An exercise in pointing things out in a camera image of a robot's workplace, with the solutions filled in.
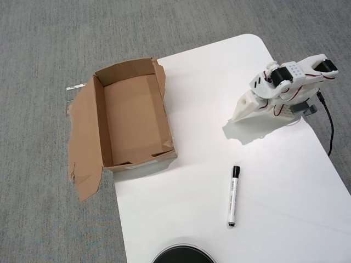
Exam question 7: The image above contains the white gripper with slots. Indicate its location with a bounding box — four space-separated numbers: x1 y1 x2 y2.
232 70 292 123

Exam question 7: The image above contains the white marker pen black cap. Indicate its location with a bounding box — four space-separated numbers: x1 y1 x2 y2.
227 165 242 228

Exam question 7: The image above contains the open brown cardboard box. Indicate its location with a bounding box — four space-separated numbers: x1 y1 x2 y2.
66 56 179 203

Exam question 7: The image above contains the grey table clamp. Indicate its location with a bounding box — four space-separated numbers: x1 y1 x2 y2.
291 102 318 117

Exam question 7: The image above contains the black round disc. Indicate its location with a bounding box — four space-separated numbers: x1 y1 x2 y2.
151 237 217 263

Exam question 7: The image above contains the black power cable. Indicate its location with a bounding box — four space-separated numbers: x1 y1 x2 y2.
316 92 335 157

